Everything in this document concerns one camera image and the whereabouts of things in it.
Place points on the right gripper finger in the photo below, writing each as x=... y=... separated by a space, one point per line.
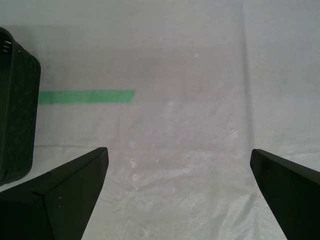
x=297 y=195
x=55 y=205

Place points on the long green tape strip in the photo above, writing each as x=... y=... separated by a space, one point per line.
x=87 y=97

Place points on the white woven table cover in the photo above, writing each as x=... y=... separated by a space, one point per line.
x=187 y=112

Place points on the black perforated plastic basket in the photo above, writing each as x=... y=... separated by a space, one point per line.
x=17 y=112

